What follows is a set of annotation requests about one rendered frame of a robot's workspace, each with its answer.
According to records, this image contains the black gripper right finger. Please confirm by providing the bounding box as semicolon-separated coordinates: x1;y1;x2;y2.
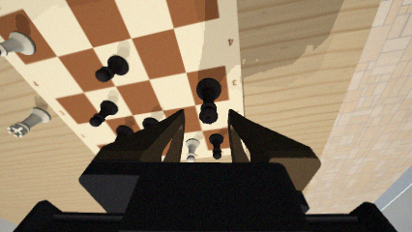
227;109;321;192

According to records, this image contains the white rook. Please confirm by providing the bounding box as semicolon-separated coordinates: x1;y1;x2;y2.
7;107;51;137

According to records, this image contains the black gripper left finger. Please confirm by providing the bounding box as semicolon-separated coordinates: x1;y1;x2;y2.
92;109;186;162

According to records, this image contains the white pawn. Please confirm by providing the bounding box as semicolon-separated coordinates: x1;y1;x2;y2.
0;32;36;56
186;138;199;162

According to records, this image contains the brown and cream chessboard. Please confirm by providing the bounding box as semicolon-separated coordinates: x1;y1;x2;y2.
0;0;244;160

